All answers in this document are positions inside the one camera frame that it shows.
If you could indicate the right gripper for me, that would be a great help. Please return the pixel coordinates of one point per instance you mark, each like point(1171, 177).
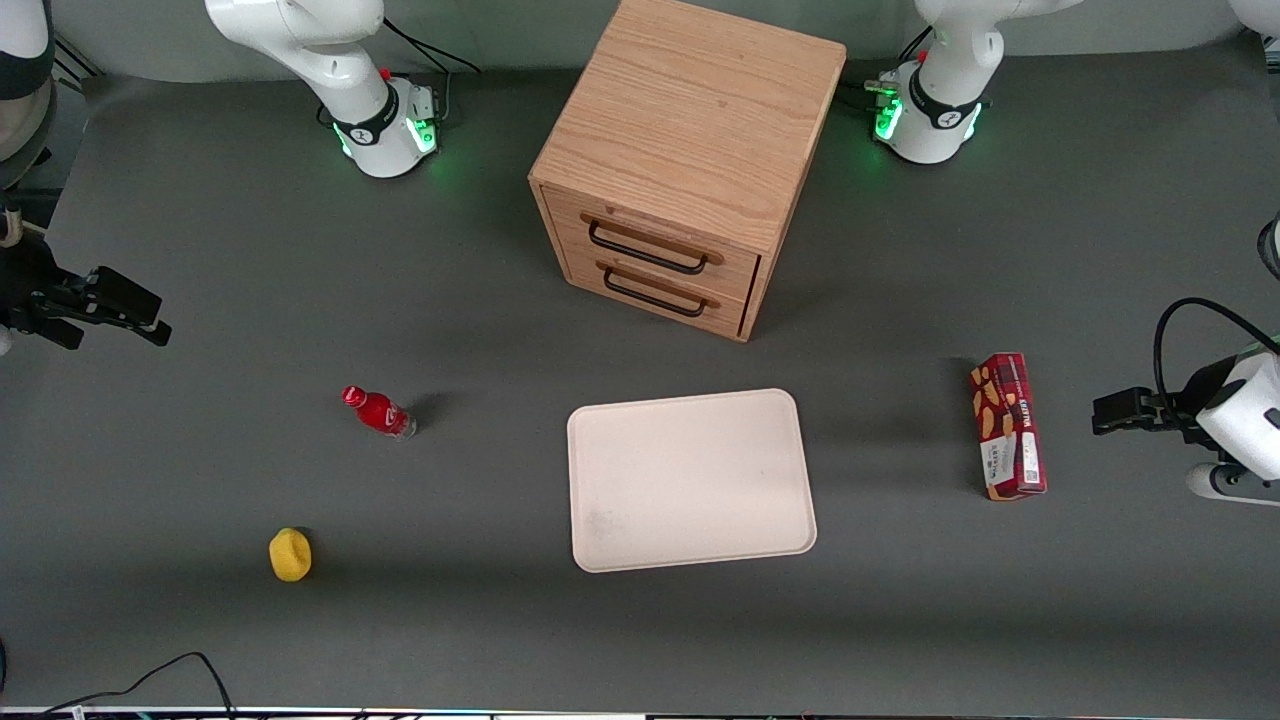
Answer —
point(30, 277)

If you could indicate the yellow lemon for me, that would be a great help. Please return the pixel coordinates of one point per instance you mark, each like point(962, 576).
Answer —
point(290, 556)

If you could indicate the beige plastic tray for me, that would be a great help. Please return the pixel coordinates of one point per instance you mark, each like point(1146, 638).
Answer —
point(690, 480)

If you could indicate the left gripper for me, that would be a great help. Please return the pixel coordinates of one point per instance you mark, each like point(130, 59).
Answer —
point(1178, 404)

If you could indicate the wooden drawer cabinet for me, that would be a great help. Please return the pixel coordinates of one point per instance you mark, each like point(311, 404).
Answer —
point(690, 130)

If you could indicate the red cookie box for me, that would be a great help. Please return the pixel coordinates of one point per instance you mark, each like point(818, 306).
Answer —
point(1008, 430)

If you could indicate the wooden drawer front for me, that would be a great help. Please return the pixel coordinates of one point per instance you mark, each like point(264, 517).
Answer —
point(640, 280)
point(650, 235)

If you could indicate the red soda bottle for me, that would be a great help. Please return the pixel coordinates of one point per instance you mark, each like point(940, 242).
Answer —
point(382, 412)

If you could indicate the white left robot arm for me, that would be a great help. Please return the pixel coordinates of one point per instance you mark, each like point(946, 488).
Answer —
point(945, 90)

